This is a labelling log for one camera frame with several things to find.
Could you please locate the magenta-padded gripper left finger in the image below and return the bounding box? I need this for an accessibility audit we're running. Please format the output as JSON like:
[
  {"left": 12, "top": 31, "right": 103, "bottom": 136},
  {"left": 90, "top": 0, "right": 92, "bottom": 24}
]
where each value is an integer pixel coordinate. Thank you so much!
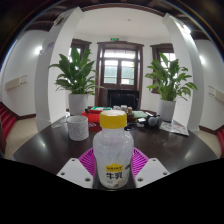
[{"left": 56, "top": 147, "right": 98, "bottom": 190}]

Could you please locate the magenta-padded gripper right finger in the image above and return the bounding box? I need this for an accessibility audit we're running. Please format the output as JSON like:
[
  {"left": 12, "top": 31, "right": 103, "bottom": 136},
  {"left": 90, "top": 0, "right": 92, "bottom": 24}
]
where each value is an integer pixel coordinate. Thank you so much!
[{"left": 128, "top": 147, "right": 170, "bottom": 190}]

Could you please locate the yellow-capped milky plastic bottle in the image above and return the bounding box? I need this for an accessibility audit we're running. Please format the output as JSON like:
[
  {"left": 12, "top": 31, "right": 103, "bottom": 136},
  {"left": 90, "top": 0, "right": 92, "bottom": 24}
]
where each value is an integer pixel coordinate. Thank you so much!
[{"left": 92, "top": 109, "right": 135, "bottom": 190}]

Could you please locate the white speckled cup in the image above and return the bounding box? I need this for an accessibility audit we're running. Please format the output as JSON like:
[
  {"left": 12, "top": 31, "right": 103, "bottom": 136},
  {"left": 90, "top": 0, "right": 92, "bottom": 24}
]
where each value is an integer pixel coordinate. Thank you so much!
[{"left": 66, "top": 115, "right": 90, "bottom": 142}]

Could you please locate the printed paper leaflet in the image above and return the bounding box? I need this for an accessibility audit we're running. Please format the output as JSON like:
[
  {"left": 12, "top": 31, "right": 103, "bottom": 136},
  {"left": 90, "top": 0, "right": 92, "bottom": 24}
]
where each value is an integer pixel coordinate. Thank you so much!
[{"left": 159, "top": 120, "right": 190, "bottom": 137}]

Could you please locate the dark grey round device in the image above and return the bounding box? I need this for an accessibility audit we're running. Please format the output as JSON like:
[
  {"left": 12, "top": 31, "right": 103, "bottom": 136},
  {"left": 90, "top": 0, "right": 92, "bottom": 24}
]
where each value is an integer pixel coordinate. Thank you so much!
[{"left": 145, "top": 114, "right": 163, "bottom": 129}]

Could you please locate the red box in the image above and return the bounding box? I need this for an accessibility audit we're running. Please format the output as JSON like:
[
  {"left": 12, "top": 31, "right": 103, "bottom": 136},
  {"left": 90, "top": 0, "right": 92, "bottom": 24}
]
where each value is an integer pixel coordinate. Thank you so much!
[{"left": 81, "top": 108, "right": 103, "bottom": 132}]

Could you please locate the green book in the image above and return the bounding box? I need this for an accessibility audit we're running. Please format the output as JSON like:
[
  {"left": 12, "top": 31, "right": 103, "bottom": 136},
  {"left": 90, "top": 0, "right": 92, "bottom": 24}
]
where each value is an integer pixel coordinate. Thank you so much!
[{"left": 132, "top": 110, "right": 149, "bottom": 120}]

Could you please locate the black chair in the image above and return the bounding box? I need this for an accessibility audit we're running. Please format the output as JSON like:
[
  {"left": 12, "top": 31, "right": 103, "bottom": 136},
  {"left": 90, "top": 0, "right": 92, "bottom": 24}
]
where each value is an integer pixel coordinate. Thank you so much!
[{"left": 107, "top": 89, "right": 140, "bottom": 111}]

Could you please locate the green plant in white pot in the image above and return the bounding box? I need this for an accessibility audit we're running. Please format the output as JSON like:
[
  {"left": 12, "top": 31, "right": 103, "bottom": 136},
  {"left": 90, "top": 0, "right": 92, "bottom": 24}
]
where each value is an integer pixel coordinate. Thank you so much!
[
  {"left": 144, "top": 51, "right": 198, "bottom": 123},
  {"left": 48, "top": 46, "right": 103, "bottom": 116}
]

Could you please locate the dark wooden glazed double door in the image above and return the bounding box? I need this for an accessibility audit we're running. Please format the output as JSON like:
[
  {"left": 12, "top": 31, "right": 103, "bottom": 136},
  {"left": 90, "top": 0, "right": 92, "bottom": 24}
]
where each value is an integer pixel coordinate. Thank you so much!
[{"left": 94, "top": 41, "right": 145, "bottom": 108}]

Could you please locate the dark wooden framed window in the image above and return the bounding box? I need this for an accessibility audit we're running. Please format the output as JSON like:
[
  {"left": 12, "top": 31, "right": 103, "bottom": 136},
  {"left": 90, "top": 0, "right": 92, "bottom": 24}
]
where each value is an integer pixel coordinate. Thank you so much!
[
  {"left": 149, "top": 43, "right": 177, "bottom": 94},
  {"left": 68, "top": 38, "right": 92, "bottom": 64}
]

